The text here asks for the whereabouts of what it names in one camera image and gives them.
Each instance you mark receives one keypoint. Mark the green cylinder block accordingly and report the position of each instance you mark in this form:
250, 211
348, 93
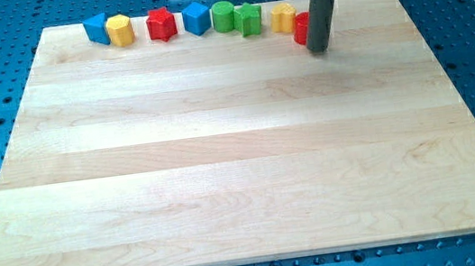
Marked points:
223, 16

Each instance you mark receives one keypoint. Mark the red cylinder block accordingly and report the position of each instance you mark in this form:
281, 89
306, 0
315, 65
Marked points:
301, 28

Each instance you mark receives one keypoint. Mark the light wooden board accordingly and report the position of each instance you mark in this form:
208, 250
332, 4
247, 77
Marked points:
219, 150

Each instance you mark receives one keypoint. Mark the blue triangle block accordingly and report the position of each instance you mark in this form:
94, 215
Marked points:
95, 29

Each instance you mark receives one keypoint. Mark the yellow hexagon block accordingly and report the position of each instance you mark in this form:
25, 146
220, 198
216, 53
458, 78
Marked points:
119, 29

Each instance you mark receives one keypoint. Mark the blue cube block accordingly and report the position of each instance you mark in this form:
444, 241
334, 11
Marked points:
196, 18

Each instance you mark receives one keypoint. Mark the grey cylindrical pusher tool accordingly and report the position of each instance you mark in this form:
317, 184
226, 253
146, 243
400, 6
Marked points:
319, 25

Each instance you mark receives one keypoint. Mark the green star block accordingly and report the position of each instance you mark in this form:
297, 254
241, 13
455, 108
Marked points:
247, 19

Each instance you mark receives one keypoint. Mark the yellow heart block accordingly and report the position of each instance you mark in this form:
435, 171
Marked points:
283, 18

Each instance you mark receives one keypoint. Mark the red star block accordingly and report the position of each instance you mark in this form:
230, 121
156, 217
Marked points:
161, 24

